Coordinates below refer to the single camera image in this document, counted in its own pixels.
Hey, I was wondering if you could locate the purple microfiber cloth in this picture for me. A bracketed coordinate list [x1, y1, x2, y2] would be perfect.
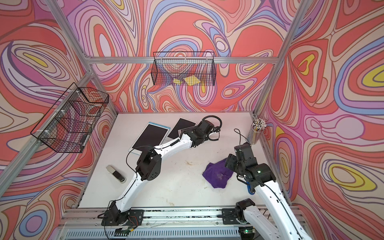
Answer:
[202, 159, 234, 189]

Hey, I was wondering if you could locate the blue white drawing tablet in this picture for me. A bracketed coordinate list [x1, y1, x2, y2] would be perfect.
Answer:
[129, 122, 171, 155]

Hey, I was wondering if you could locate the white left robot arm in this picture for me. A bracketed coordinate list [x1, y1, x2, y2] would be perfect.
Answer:
[108, 115, 223, 214]

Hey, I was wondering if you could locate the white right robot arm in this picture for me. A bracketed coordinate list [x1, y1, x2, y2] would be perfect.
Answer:
[225, 143, 311, 240]

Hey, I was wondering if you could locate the cup of coloured pencils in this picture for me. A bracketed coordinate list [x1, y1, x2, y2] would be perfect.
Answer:
[248, 118, 267, 145]

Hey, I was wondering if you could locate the yellow cloth in basket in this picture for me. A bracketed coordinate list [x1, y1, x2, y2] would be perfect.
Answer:
[172, 75, 201, 86]

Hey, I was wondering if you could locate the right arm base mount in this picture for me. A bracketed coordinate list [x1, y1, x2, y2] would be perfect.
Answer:
[217, 198, 262, 226]

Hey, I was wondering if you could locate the black wire basket back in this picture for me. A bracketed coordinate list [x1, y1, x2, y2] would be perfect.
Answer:
[151, 51, 217, 86]

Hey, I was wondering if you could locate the black wire basket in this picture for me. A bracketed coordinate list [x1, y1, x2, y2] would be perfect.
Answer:
[151, 51, 217, 86]
[31, 83, 109, 153]

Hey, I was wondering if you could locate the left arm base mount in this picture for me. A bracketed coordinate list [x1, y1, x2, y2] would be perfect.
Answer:
[98, 201, 144, 227]

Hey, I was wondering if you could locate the black wire basket left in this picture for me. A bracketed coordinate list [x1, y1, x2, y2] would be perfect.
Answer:
[31, 83, 109, 153]

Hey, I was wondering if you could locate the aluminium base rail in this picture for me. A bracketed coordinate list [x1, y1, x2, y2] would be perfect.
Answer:
[52, 206, 314, 240]

